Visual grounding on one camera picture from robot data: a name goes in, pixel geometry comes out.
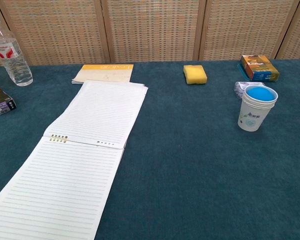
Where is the large lined notepad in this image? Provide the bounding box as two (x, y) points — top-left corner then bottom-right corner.
(0, 79), (149, 240)

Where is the small black carton box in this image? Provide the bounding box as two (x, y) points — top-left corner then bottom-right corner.
(0, 86), (18, 116)

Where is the purple white tissue packet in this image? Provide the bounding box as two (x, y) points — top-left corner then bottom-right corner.
(233, 80), (266, 100)

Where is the teal flat box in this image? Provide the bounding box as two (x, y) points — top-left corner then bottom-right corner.
(237, 62), (251, 82)

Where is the yellow white Lexicon book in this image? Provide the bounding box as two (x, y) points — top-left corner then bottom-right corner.
(71, 64), (135, 85)

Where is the white paper cup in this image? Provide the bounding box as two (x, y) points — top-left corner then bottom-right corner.
(237, 84), (279, 132)

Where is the orange blue printed carton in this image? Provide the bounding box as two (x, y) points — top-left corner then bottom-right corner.
(240, 54), (280, 82)

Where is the yellow sponge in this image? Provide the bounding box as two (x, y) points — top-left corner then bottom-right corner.
(182, 64), (208, 86)

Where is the woven wooden folding screen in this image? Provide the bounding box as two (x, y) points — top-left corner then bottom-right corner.
(0, 0), (300, 68)

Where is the clear plastic water bottle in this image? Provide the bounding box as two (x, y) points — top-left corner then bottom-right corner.
(0, 14), (34, 87)

